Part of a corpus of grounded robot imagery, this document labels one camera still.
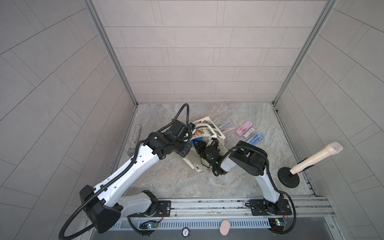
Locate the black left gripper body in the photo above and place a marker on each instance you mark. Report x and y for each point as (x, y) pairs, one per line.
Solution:
(180, 147)

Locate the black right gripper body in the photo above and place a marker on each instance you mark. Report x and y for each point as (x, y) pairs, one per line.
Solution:
(202, 150)

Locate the floral canvas tote bag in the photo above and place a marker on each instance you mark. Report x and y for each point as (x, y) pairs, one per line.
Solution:
(207, 132)

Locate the clear case pink compass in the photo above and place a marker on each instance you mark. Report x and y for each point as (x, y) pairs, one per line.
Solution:
(227, 126)

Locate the pink compass set case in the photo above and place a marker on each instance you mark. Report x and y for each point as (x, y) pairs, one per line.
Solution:
(244, 128)

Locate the clear plastic stationery box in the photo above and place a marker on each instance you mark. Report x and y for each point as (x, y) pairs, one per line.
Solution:
(248, 133)

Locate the blue plastic case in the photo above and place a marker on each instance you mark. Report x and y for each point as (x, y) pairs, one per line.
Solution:
(255, 138)
(198, 142)

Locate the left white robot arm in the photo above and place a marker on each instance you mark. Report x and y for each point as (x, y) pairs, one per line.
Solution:
(105, 203)

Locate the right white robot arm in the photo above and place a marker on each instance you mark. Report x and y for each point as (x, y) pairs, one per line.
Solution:
(251, 159)

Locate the glittery silver tube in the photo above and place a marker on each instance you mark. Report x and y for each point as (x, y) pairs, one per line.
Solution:
(134, 141)

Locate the beige oval button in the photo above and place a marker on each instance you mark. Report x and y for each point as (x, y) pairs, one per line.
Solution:
(225, 227)

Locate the black round microphone base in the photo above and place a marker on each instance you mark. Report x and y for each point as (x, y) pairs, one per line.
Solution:
(288, 179)

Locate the left green circuit board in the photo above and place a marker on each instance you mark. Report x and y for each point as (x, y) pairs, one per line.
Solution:
(149, 225)

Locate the green circuit board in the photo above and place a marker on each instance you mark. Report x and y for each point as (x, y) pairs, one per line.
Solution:
(277, 225)
(149, 225)

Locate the right green circuit board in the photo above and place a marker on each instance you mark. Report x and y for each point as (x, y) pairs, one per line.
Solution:
(277, 225)

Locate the beige microphone on stand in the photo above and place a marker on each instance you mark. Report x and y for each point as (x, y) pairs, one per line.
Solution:
(329, 150)

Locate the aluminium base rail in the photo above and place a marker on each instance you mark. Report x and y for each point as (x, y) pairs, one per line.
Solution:
(242, 213)

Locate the left aluminium frame post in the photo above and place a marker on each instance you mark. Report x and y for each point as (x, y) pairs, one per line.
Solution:
(91, 9)

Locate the aluminium corner frame post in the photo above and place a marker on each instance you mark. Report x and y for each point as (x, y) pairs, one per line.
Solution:
(324, 15)

